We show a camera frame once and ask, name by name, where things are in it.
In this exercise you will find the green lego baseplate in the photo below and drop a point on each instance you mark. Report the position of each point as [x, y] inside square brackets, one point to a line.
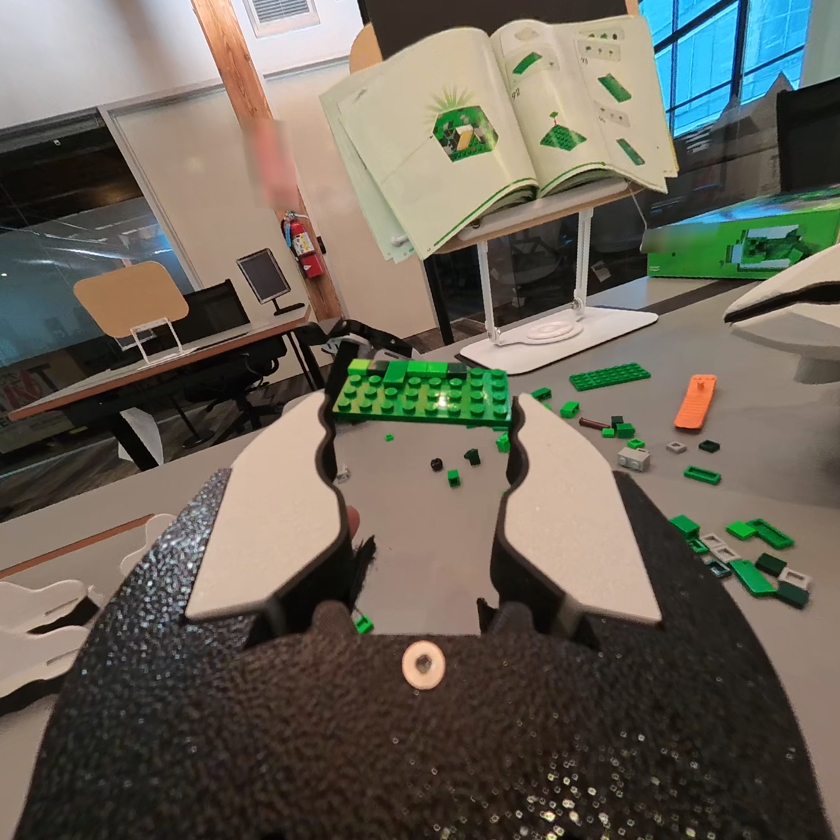
[420, 400]

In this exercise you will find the orange brick separator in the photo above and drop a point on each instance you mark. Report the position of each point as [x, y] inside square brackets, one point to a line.
[697, 403]

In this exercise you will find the tan board stand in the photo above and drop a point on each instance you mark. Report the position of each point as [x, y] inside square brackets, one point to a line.
[131, 295]

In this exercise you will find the white wall vent grille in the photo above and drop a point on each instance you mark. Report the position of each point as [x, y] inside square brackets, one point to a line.
[282, 13]

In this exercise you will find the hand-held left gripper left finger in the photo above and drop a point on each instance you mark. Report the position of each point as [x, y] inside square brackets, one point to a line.
[275, 525]

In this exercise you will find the small tablet on stand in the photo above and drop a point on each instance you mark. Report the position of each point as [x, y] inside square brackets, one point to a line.
[262, 275]

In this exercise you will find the wooden pillar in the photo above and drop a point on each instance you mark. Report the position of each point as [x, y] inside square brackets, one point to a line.
[229, 52]

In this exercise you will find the person's left hand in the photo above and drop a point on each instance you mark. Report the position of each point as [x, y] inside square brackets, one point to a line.
[354, 523]

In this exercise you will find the wooden-edged office desk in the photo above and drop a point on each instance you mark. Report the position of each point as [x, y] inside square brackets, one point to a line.
[79, 390]

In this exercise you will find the open instruction booklet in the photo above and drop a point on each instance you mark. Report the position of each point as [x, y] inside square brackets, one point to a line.
[407, 131]

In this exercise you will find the light grey lego brick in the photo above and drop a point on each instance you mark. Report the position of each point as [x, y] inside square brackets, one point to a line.
[634, 460]

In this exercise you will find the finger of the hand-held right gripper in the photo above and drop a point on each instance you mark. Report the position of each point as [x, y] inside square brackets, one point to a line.
[820, 341]
[800, 282]

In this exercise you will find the black flat panel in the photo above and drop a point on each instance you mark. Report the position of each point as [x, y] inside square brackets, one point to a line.
[426, 19]

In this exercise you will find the red fire extinguisher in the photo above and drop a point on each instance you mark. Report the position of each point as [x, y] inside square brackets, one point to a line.
[305, 249]

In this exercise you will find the green lego box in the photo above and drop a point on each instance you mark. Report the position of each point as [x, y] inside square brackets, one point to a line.
[774, 249]

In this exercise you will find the white book stand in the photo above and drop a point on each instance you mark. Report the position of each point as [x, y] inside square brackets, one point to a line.
[590, 334]

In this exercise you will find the pile of small lego pieces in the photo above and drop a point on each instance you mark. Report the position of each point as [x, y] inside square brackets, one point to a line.
[748, 577]

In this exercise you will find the large blue-lit window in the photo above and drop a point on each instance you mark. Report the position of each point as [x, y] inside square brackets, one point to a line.
[709, 65]

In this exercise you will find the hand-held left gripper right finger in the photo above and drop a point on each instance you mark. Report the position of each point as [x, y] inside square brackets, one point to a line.
[577, 525]

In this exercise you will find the narrow green lego plate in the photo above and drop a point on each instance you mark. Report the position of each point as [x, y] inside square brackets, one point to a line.
[610, 377]

